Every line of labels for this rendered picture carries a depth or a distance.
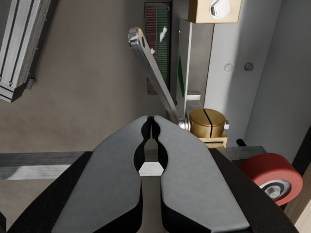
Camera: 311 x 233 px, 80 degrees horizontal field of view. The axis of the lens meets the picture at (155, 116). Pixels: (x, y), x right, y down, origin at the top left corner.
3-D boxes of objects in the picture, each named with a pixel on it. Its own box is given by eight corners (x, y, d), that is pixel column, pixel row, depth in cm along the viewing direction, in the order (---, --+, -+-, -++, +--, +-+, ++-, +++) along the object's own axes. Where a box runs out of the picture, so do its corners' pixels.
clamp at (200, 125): (181, 171, 35) (185, 194, 31) (186, 107, 28) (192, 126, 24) (210, 170, 35) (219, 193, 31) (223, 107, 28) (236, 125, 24)
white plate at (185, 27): (173, 137, 46) (178, 168, 37) (177, 18, 33) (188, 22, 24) (175, 137, 46) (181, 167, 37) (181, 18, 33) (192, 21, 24)
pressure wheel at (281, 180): (214, 157, 37) (238, 213, 27) (221, 123, 33) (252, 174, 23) (255, 156, 37) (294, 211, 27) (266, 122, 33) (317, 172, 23)
